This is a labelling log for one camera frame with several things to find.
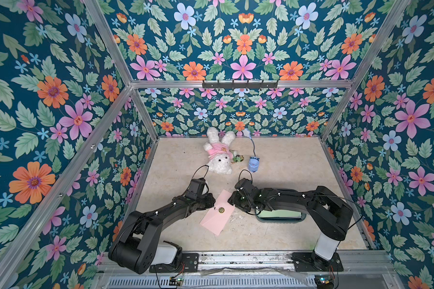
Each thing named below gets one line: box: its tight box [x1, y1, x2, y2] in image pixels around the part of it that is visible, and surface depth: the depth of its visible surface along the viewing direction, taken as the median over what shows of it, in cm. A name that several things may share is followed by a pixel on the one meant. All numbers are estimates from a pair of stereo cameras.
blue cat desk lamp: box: [242, 128, 260, 173], surface depth 100 cm
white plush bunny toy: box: [203, 126, 236, 175], surface depth 103 cm
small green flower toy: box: [232, 154, 245, 162], surface depth 109 cm
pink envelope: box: [200, 189, 236, 237], surface depth 88 cm
